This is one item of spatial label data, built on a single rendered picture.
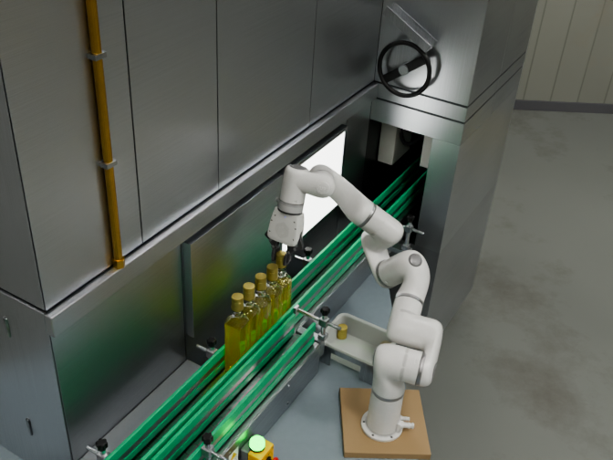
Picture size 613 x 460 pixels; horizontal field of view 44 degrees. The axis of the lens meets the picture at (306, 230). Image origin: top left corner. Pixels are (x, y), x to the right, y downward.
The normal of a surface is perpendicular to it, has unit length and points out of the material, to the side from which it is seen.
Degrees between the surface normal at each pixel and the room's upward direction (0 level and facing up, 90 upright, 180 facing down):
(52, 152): 90
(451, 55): 90
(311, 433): 0
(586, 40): 90
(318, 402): 0
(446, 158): 90
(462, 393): 0
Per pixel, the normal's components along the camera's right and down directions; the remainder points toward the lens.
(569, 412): 0.06, -0.83
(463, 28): -0.51, 0.46
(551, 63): 0.02, 0.56
